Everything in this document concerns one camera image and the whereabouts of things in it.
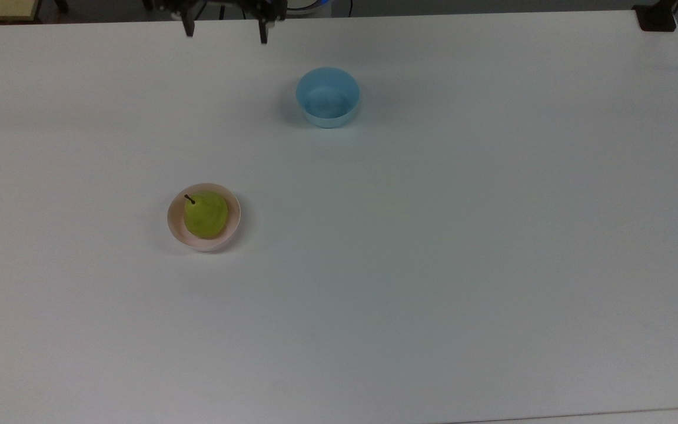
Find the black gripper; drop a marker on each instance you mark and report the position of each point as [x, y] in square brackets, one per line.
[227, 3]

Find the pink plastic bowl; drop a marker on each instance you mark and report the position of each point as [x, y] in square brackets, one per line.
[235, 222]

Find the green pear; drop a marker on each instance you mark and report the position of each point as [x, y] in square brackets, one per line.
[206, 218]

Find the blue plastic bowl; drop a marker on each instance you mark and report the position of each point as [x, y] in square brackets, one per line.
[327, 101]

